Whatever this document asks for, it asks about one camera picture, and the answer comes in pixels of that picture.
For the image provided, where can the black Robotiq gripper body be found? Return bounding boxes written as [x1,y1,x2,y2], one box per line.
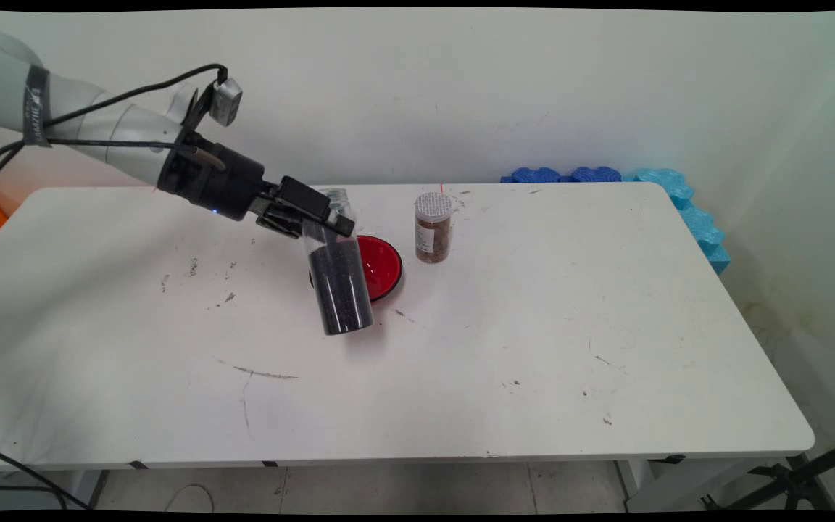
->
[158,129,281,220]

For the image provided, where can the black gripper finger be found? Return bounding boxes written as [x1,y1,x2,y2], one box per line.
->
[253,203,304,239]
[273,176,357,238]

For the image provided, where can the clear jar of black seeds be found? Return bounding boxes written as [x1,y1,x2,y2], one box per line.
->
[300,187,375,336]

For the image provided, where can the red bowl with black rim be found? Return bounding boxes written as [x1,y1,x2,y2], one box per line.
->
[309,234,404,302]

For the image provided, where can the white-lidded brown spice jar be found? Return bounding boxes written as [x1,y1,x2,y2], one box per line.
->
[415,191,454,264]

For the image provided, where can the dark blue foam mat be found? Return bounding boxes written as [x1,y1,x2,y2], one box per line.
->
[501,167,563,183]
[570,166,623,183]

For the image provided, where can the white table leg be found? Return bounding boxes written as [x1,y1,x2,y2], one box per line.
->
[62,470,110,508]
[617,459,759,512]

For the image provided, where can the light blue foam mat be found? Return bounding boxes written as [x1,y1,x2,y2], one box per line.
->
[624,167,731,276]

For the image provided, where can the black tripod stand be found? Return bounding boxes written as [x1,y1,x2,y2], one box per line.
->
[704,434,835,510]

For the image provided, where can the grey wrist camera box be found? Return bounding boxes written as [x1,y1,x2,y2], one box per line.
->
[187,76,244,131]

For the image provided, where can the black camera cable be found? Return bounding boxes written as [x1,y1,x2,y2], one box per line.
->
[0,64,230,178]

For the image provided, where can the black strap on arm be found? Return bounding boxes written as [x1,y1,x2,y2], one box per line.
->
[22,65,52,148]

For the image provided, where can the thin grey floor wire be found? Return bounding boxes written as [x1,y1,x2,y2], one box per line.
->
[164,484,215,512]

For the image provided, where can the black floor cable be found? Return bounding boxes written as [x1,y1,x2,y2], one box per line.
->
[0,441,91,510]

